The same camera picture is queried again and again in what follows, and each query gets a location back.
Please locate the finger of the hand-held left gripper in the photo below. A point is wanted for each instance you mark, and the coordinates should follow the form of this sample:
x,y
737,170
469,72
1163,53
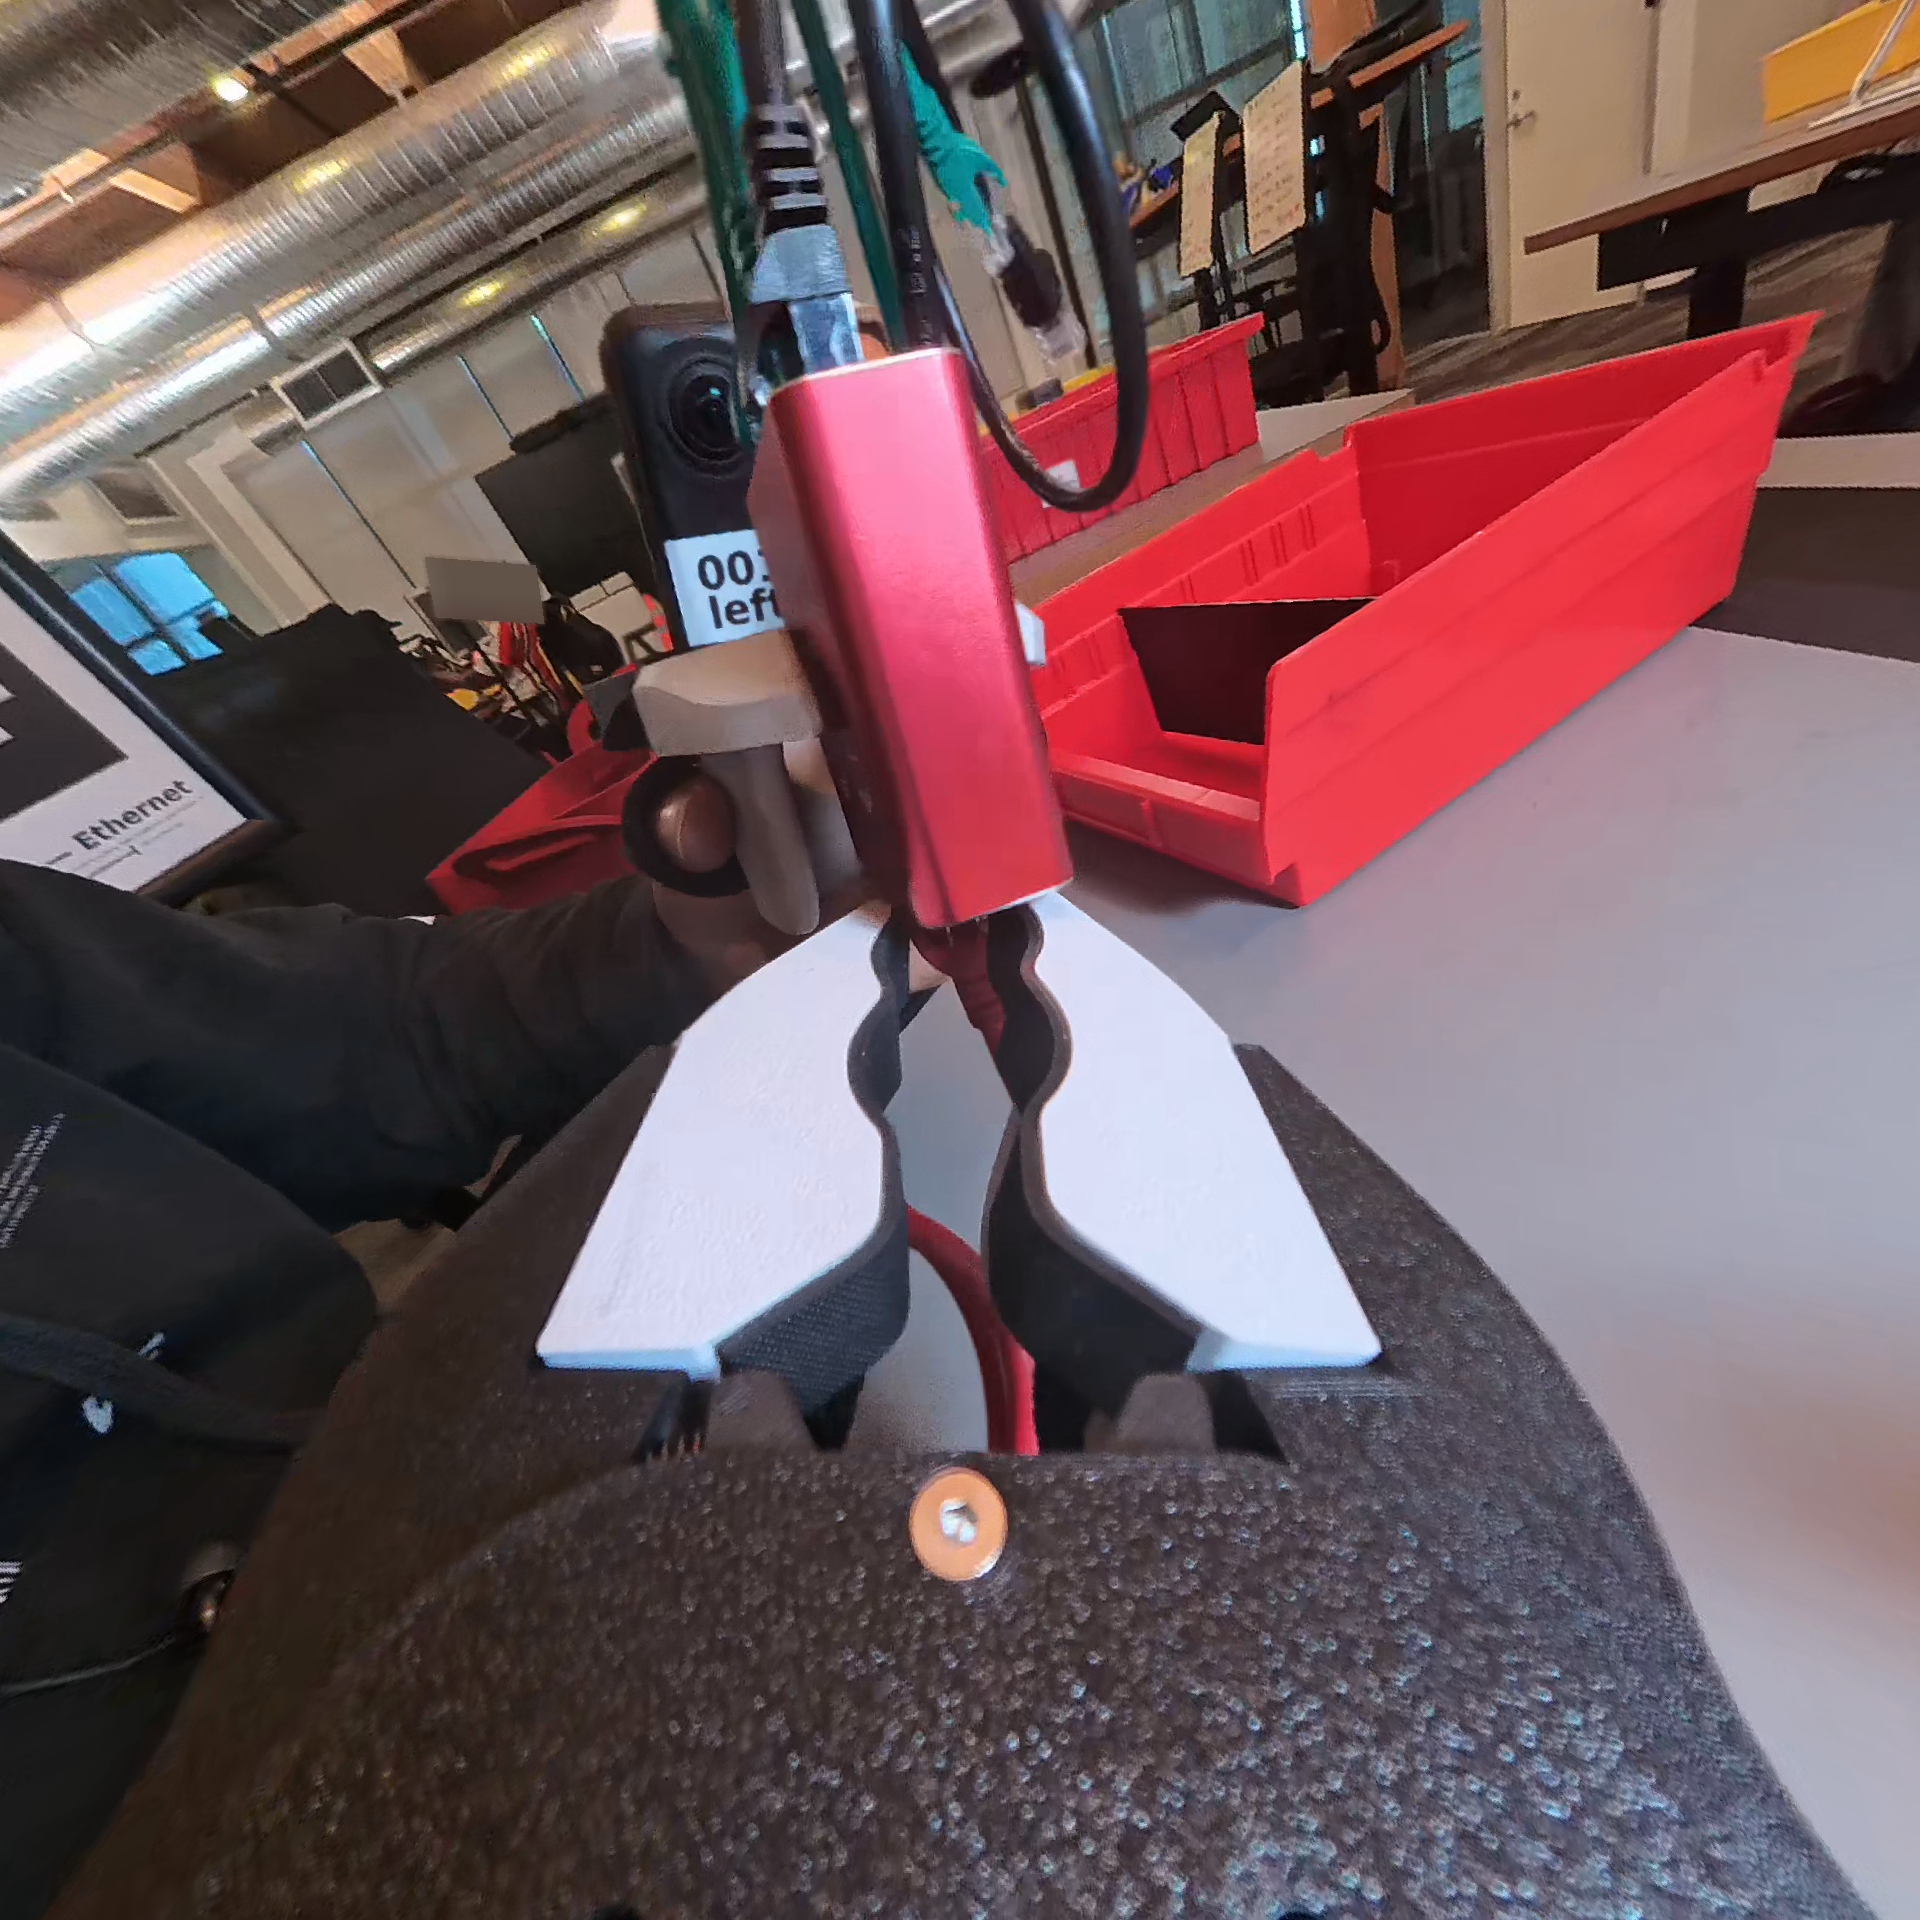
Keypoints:
x,y
1030,631
718,698

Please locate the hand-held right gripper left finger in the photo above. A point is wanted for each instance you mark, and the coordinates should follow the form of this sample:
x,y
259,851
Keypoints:
x,y
718,1188

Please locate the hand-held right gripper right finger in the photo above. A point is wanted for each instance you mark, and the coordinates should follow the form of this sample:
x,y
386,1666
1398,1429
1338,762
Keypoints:
x,y
1184,1188

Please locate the red ethernet adapter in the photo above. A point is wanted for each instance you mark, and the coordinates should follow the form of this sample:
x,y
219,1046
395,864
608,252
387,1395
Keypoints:
x,y
897,631

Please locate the red plastic bin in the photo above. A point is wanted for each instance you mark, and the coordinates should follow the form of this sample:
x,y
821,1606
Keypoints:
x,y
1499,631

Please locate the person's left forearm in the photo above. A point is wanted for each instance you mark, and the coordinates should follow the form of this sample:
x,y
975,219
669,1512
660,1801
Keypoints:
x,y
377,1036

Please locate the person's left hand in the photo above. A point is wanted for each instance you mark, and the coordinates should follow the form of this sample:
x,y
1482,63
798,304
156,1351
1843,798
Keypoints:
x,y
781,951

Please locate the black bin divider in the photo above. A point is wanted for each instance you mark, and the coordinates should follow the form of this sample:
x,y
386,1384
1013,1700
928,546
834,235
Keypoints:
x,y
1231,658

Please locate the red bag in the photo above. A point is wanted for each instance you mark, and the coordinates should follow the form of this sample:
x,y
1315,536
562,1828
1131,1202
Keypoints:
x,y
523,841

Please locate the red ribbed tote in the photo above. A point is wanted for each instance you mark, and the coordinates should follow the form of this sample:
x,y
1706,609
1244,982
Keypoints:
x,y
1170,418

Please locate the black chair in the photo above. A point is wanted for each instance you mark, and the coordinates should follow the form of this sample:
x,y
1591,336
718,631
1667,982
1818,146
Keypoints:
x,y
1301,195

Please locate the window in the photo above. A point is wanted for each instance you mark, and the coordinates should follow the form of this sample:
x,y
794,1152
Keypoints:
x,y
140,609

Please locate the person's black hoodie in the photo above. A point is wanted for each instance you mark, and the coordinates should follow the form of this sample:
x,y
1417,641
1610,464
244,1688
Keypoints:
x,y
134,1351

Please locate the black framed tag sign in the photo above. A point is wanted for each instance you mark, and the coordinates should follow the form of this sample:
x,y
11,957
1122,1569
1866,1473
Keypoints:
x,y
104,722

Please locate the wooden table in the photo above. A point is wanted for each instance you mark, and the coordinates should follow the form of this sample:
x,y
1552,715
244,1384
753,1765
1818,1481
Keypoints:
x,y
1725,182

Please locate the small yellow parts bin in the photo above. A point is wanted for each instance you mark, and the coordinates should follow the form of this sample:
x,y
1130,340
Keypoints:
x,y
1839,59

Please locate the silver air duct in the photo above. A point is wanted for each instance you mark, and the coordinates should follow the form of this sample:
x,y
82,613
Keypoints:
x,y
300,212

